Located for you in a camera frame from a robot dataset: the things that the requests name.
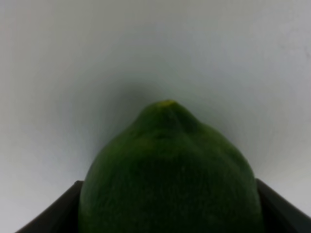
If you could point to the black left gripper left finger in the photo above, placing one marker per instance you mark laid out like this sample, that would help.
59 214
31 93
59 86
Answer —
59 217

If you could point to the green papaya fruit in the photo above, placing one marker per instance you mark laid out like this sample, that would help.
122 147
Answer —
169 173

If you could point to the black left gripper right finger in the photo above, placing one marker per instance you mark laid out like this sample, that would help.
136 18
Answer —
279 215

